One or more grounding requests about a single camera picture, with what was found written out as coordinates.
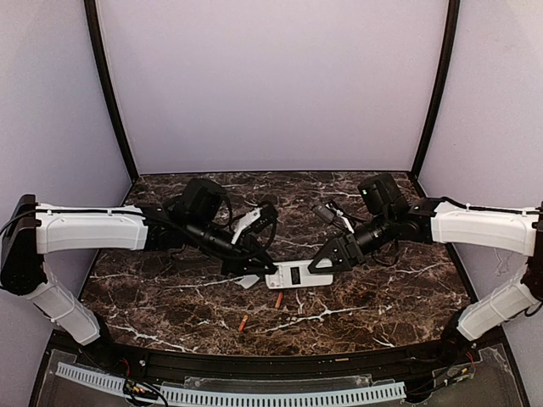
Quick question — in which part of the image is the black front rail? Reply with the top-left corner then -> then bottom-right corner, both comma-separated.
50,330 -> 506,385

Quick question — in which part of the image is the black corner frame post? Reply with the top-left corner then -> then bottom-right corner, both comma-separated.
411,0 -> 461,179
83,0 -> 139,183

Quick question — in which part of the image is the black corner frame post left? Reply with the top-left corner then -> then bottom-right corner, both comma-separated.
83,0 -> 139,183

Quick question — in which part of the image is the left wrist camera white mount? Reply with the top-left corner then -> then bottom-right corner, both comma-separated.
231,203 -> 277,244

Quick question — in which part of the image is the white remote control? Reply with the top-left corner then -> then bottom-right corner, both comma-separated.
265,260 -> 333,290

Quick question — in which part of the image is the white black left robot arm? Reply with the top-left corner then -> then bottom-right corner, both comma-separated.
1,178 -> 278,346

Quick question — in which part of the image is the black corner frame post right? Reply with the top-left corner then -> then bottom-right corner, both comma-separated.
411,0 -> 461,179

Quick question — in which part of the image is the orange AA battery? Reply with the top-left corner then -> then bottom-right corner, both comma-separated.
274,292 -> 283,309
238,315 -> 249,332

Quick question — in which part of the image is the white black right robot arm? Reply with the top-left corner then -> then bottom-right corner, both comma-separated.
309,173 -> 542,345

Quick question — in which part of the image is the white slotted cable duct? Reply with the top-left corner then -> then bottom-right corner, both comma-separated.
55,362 -> 406,406

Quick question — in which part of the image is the white battery cover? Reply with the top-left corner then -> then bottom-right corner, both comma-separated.
238,275 -> 260,289

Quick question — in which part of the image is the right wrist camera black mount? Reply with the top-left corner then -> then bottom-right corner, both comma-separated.
311,202 -> 354,233

